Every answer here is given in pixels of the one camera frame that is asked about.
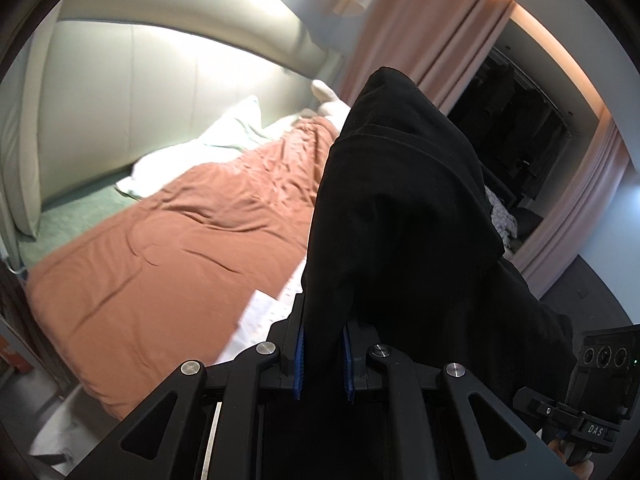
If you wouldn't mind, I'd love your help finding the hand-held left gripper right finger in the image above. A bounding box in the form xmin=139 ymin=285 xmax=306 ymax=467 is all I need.
xmin=342 ymin=320 xmax=576 ymax=480

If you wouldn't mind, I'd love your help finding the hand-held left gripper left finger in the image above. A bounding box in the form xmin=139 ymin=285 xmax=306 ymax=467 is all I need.
xmin=65 ymin=292 xmax=307 ymax=480

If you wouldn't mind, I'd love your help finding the black jacket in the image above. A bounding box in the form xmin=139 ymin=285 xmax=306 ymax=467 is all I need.
xmin=299 ymin=66 xmax=576 ymax=441

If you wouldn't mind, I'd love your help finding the pile of floral clothes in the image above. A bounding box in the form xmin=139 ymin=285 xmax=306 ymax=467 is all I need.
xmin=482 ymin=185 xmax=518 ymax=256

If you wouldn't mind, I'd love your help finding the person's right hand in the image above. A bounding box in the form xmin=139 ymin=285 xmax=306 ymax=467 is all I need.
xmin=546 ymin=439 xmax=595 ymax=477

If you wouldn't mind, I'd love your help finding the white patterned blanket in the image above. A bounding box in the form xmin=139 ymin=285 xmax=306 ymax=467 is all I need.
xmin=217 ymin=255 xmax=308 ymax=366

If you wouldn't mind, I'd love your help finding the brown blanket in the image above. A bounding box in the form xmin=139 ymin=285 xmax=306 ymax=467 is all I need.
xmin=25 ymin=115 xmax=346 ymax=421

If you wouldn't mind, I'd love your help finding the pink curtain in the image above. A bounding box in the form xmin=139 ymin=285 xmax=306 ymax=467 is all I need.
xmin=510 ymin=110 xmax=633 ymax=296
xmin=337 ymin=0 xmax=518 ymax=111

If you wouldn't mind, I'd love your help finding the white pillow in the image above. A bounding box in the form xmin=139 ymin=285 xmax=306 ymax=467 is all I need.
xmin=115 ymin=95 xmax=301 ymax=201

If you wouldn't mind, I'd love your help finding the white plush toy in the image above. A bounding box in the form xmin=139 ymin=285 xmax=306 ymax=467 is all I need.
xmin=297 ymin=79 xmax=353 ymax=121

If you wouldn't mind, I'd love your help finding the green bed sheet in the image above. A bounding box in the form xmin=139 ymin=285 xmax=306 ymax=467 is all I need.
xmin=17 ymin=177 xmax=146 ymax=271

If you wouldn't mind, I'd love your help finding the beige padded headboard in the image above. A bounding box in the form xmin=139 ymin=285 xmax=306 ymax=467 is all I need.
xmin=0 ymin=0 xmax=346 ymax=241

